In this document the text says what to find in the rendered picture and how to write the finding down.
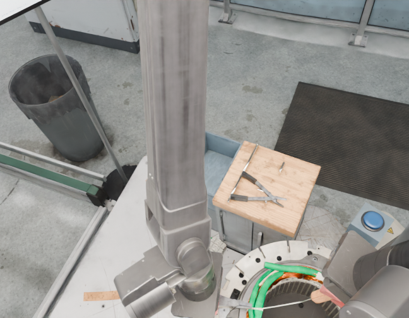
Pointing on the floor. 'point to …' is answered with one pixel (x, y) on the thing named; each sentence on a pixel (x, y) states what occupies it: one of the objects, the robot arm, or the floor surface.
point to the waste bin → (72, 129)
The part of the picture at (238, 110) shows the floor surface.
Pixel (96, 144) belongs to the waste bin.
